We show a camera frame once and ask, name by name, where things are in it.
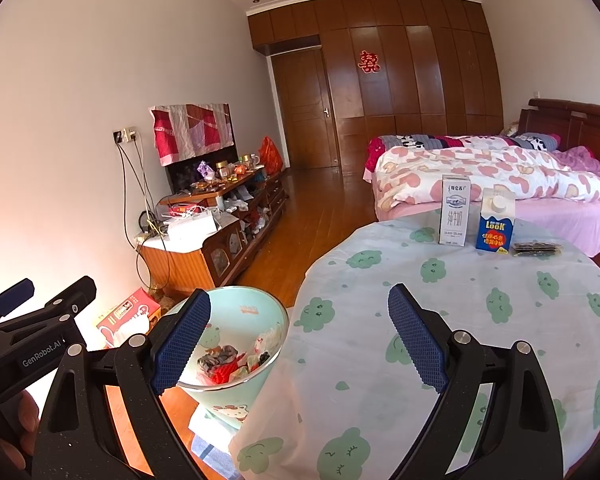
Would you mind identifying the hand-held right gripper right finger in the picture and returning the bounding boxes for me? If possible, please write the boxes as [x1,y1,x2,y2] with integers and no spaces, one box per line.
[387,282,566,480]

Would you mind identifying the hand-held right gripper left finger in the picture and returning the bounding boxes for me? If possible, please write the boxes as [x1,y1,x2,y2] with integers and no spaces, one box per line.
[31,287,213,480]

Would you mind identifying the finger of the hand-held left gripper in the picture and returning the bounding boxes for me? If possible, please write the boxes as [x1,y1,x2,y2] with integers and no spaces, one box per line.
[0,279,35,321]
[0,275,97,337]

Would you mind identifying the grey wrapper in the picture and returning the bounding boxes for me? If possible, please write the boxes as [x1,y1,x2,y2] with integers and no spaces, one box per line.
[197,344,238,373]

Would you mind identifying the red textured plastic bag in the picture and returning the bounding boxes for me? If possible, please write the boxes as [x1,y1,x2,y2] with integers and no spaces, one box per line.
[212,362,241,386]

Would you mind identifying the pale green trash bin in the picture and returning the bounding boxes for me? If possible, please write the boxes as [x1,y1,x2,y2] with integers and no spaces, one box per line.
[167,285,291,431]

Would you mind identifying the clear plastic bag red print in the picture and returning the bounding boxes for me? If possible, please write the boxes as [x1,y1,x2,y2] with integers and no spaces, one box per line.
[250,327,283,361]

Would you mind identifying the person's left hand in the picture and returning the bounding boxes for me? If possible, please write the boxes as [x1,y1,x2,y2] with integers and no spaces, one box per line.
[0,390,42,471]

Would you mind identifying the red cardboard box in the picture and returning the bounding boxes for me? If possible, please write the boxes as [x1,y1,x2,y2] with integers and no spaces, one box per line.
[96,287,162,348]

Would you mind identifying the wooden television cabinet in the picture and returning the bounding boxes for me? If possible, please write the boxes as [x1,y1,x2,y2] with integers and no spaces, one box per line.
[139,167,290,301]

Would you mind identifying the white blue checked cloth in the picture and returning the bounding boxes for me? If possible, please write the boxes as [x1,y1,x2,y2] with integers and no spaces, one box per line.
[187,402,253,466]

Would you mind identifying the white box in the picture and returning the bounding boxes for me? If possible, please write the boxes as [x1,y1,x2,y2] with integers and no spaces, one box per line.
[166,212,218,241]

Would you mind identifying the white milk carton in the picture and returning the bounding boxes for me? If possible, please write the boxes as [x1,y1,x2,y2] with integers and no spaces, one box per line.
[439,174,473,247]

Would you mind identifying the blue drink carton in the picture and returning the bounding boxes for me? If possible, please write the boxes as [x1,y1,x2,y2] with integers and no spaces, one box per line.
[475,187,516,253]

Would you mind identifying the dark snack packet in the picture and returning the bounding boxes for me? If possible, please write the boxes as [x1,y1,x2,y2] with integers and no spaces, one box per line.
[511,241,563,259]

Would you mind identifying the black television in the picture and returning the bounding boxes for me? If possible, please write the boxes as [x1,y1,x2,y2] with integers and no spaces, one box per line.
[165,105,238,196]

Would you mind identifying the white pink heart quilt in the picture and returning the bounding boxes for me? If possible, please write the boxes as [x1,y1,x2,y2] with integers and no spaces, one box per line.
[372,146,600,211]

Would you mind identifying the pink bed sheet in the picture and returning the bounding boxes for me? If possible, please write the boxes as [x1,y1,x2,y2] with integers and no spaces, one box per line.
[375,195,600,258]

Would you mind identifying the orange red plastic bag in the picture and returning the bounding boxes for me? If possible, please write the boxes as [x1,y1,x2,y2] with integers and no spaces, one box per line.
[257,135,284,173]

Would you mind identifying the purple quilt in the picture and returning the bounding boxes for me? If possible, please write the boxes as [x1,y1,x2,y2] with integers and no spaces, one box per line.
[552,145,600,188]

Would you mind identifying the brown wooden wardrobe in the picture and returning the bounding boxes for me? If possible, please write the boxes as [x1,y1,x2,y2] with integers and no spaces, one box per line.
[247,0,505,176]

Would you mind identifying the brown wooden door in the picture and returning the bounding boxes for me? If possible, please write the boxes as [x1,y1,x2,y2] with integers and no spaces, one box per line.
[271,47,342,171]

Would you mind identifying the dark wooden bed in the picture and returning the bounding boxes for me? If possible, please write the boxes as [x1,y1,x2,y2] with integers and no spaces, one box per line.
[362,97,600,261]

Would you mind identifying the red paper decoration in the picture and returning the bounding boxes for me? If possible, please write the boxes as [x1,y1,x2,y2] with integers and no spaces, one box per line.
[357,50,382,76]

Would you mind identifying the black cables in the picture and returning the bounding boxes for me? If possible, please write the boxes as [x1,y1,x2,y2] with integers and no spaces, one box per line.
[117,142,173,293]

